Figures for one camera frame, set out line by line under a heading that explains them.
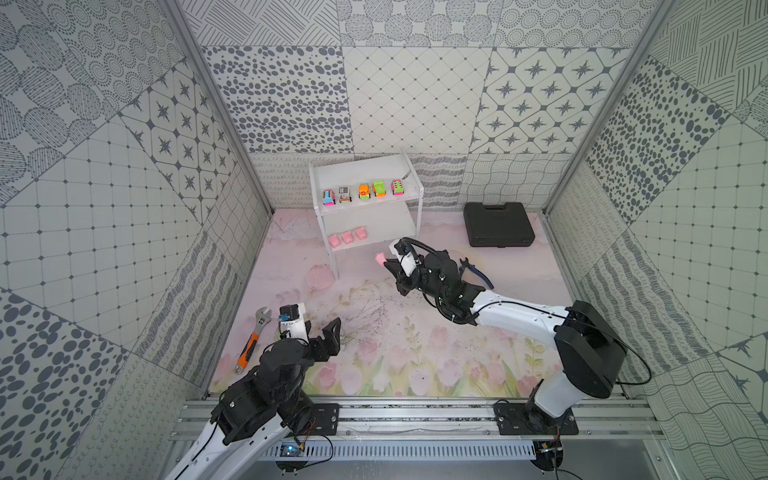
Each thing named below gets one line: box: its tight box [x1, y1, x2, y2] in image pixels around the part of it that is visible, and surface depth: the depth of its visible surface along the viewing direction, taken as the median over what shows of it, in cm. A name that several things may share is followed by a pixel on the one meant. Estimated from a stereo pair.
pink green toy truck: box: [390, 179, 405, 196], surface depth 80 cm
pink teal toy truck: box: [322, 189, 336, 207], surface depth 76 cm
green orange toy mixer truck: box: [358, 183, 371, 201], surface depth 78 cm
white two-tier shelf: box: [308, 149, 424, 280], surface depth 85 cm
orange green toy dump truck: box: [372, 180, 387, 198], surface depth 80 cm
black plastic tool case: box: [463, 202, 536, 248], surface depth 113 cm
